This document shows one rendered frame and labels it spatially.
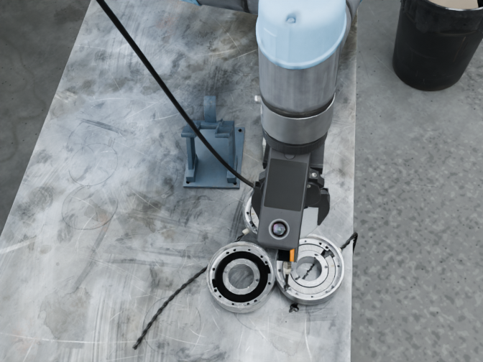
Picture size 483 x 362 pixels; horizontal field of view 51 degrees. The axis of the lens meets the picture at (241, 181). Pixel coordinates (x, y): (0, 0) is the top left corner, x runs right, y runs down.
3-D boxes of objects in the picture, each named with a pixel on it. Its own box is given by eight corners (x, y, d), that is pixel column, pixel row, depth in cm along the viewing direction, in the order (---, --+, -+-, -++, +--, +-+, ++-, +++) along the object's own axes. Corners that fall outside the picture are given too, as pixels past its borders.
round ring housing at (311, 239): (300, 321, 76) (301, 314, 73) (261, 266, 81) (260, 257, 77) (356, 283, 78) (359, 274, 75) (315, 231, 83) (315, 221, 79)
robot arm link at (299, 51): (361, -30, 44) (337, 29, 39) (346, 70, 52) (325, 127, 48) (274, -43, 46) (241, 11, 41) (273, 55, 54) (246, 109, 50)
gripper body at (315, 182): (324, 160, 66) (333, 92, 57) (320, 215, 61) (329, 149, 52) (267, 155, 67) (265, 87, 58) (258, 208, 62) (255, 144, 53)
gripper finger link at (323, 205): (330, 217, 66) (329, 174, 59) (330, 227, 65) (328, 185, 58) (295, 215, 67) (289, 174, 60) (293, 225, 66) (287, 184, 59)
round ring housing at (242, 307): (217, 323, 77) (213, 316, 73) (203, 260, 82) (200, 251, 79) (284, 305, 77) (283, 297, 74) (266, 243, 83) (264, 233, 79)
